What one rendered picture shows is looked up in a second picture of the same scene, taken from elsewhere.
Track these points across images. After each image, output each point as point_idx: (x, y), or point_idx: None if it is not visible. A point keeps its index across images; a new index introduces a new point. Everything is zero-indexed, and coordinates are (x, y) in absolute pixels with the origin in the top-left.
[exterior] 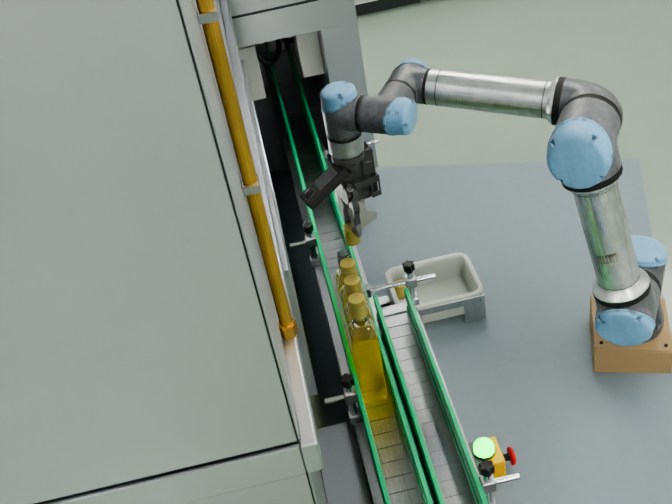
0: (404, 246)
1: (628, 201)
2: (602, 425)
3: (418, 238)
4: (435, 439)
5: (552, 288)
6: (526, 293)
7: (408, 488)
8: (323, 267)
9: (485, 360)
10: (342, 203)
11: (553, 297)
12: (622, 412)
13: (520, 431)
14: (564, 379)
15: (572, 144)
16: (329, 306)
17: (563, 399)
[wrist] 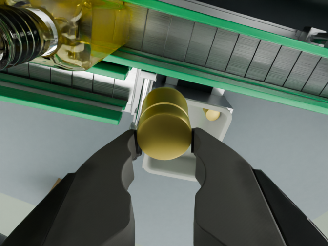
0: (272, 139)
1: None
2: (8, 159)
3: (271, 153)
4: None
5: (148, 196)
6: (153, 182)
7: None
8: (251, 27)
9: (98, 128)
10: (203, 224)
11: (139, 193)
12: (17, 173)
13: (13, 112)
14: (58, 161)
15: None
16: (203, 11)
17: (39, 152)
